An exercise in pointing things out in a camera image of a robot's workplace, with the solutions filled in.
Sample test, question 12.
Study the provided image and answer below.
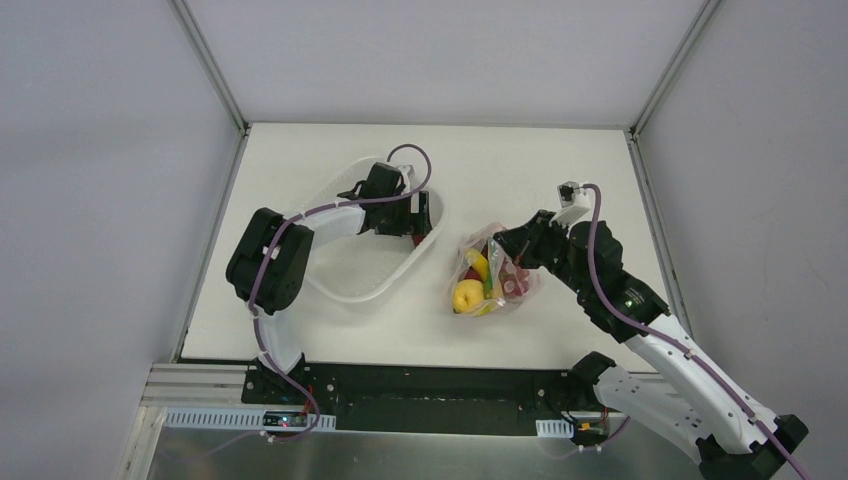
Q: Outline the left aluminium frame post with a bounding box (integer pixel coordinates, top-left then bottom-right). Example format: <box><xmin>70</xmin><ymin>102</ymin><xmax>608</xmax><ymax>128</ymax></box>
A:
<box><xmin>168</xmin><ymin>0</ymin><xmax>249</xmax><ymax>137</ymax></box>

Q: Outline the yellow lemon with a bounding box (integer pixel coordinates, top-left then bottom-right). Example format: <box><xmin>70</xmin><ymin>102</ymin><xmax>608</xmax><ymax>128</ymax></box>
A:
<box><xmin>452</xmin><ymin>279</ymin><xmax>485</xmax><ymax>314</ymax></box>

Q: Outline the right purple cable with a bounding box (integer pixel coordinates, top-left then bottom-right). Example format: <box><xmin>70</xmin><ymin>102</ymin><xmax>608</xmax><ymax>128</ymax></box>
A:
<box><xmin>579</xmin><ymin>183</ymin><xmax>813</xmax><ymax>480</ymax></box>

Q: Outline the yellow banana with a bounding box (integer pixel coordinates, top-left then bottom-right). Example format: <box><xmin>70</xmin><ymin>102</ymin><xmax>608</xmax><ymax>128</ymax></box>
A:
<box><xmin>464</xmin><ymin>248</ymin><xmax>489</xmax><ymax>282</ymax></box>

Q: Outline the right aluminium frame post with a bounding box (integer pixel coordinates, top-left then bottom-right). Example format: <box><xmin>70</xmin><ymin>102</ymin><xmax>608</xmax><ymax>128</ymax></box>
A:
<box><xmin>630</xmin><ymin>0</ymin><xmax>724</xmax><ymax>140</ymax></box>

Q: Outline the red grape bunch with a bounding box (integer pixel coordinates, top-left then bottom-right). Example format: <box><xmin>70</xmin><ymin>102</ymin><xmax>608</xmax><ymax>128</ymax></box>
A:
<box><xmin>499</xmin><ymin>262</ymin><xmax>533</xmax><ymax>300</ymax></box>

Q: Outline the aluminium frame post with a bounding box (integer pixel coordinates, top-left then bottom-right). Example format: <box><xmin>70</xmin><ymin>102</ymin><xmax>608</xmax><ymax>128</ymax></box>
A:
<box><xmin>168</xmin><ymin>0</ymin><xmax>249</xmax><ymax>137</ymax></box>
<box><xmin>630</xmin><ymin>0</ymin><xmax>724</xmax><ymax>140</ymax></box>

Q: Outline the clear pink zip bag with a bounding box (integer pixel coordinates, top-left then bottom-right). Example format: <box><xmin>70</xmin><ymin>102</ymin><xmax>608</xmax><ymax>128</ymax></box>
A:
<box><xmin>445</xmin><ymin>222</ymin><xmax>542</xmax><ymax>318</ymax></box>

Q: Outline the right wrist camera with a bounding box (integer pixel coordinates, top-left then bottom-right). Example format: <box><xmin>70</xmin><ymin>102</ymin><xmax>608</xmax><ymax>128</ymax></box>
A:
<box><xmin>550</xmin><ymin>181</ymin><xmax>592</xmax><ymax>227</ymax></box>

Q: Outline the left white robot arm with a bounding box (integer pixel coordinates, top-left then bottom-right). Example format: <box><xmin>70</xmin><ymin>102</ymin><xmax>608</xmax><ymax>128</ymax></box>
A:
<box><xmin>225</xmin><ymin>160</ymin><xmax>436</xmax><ymax>405</ymax></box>

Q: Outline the green chili pepper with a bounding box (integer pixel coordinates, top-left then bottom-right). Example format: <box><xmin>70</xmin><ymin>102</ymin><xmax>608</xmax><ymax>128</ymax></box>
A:
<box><xmin>483</xmin><ymin>237</ymin><xmax>504</xmax><ymax>299</ymax></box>

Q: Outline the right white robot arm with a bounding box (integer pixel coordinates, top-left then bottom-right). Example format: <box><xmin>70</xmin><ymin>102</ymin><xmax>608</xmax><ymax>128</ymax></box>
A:
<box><xmin>494</xmin><ymin>210</ymin><xmax>809</xmax><ymax>479</ymax></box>

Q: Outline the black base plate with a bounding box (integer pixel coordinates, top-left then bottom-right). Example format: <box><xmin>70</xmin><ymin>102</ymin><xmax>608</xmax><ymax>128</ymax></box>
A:
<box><xmin>241</xmin><ymin>360</ymin><xmax>610</xmax><ymax>440</ymax></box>

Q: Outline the purple cable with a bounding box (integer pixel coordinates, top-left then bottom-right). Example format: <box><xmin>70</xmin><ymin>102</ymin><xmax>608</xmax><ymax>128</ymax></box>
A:
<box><xmin>246</xmin><ymin>143</ymin><xmax>435</xmax><ymax>445</ymax></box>
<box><xmin>579</xmin><ymin>183</ymin><xmax>813</xmax><ymax>480</ymax></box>

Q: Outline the white plastic basket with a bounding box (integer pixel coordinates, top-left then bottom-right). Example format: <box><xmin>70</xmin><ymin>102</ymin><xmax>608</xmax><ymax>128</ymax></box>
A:
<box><xmin>297</xmin><ymin>186</ymin><xmax>449</xmax><ymax>303</ymax></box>

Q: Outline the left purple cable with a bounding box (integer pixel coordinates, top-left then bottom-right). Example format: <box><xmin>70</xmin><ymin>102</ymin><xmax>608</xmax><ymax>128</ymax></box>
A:
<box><xmin>246</xmin><ymin>143</ymin><xmax>435</xmax><ymax>445</ymax></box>

